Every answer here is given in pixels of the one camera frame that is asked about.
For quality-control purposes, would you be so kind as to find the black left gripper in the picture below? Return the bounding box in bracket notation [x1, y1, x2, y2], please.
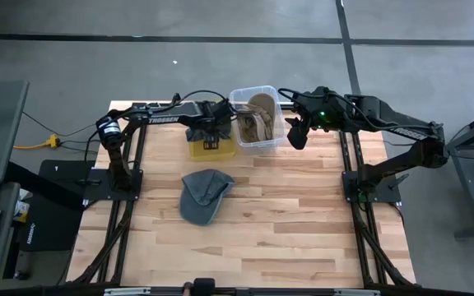
[197, 99, 235, 150]

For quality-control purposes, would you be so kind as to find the grey denim cap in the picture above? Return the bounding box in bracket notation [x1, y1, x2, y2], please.
[185, 124, 233, 144]
[179, 168, 237, 227]

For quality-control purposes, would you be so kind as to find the tan cap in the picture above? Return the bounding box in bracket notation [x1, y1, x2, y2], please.
[236, 93, 277, 144]

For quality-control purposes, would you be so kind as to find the yellow plastic bin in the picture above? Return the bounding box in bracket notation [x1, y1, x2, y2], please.
[187, 99, 237, 162]

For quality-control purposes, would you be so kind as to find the clear plastic bin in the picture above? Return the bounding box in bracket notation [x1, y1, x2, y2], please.
[228, 85, 288, 152]

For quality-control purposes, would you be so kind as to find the black clamp lever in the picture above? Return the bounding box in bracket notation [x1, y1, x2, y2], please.
[388, 173, 410, 191]

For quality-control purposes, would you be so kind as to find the small black block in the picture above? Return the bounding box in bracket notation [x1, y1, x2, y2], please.
[193, 278, 216, 295]

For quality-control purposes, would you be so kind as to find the black Trossen mat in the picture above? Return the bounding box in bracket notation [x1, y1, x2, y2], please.
[14, 159, 86, 252]

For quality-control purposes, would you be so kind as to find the dark metal stand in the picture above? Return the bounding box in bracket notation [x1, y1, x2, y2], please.
[427, 104, 474, 240]

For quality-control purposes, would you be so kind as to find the small printed box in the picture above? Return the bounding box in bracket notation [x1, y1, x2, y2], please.
[13, 187, 31, 224]

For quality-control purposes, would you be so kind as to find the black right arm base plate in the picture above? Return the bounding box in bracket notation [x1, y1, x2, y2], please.
[342, 169, 402, 203]

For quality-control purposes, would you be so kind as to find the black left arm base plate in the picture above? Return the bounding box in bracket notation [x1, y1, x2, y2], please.
[83, 168, 144, 202]

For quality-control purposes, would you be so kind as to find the black aluminium frame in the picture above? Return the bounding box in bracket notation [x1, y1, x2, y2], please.
[67, 100, 417, 288]

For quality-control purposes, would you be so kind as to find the yellow cable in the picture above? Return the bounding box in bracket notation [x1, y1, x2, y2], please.
[12, 134, 62, 150]

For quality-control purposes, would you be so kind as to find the silver bracket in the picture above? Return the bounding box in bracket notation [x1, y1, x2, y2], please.
[333, 289, 381, 296]
[104, 287, 151, 296]

